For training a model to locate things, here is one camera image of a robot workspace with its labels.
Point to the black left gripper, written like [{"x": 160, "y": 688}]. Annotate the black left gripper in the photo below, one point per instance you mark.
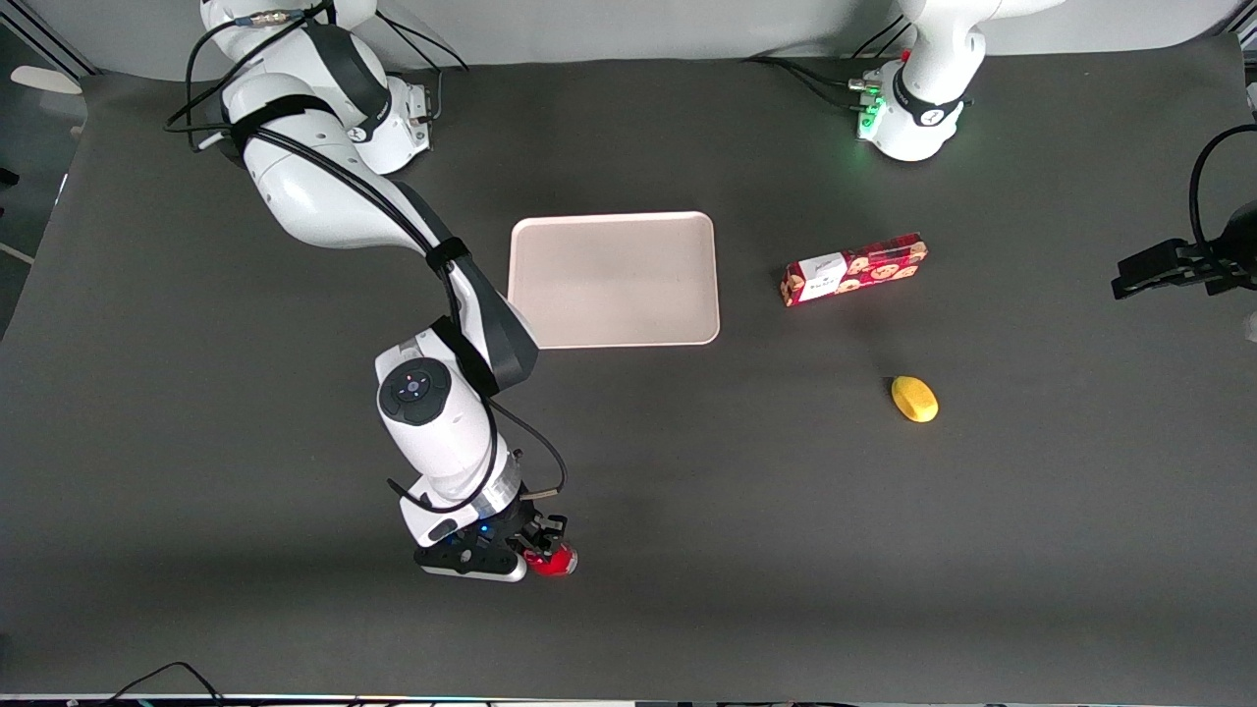
[{"x": 1210, "y": 268}]

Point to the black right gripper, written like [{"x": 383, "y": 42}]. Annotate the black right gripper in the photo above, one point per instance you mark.
[{"x": 521, "y": 528}]

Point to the red coke bottle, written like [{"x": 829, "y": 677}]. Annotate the red coke bottle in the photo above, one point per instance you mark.
[{"x": 555, "y": 563}]

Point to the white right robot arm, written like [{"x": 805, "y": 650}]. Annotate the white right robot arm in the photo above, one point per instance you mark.
[{"x": 314, "y": 196}]

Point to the beige rectangular plastic tray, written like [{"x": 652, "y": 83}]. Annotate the beige rectangular plastic tray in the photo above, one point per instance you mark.
[{"x": 628, "y": 285}]

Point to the dark grey table mat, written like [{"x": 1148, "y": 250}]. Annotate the dark grey table mat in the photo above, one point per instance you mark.
[{"x": 295, "y": 442}]

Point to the yellow lemon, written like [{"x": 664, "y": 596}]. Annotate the yellow lemon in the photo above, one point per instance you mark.
[{"x": 914, "y": 400}]

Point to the red cookie box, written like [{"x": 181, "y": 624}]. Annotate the red cookie box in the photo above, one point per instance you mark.
[{"x": 854, "y": 270}]

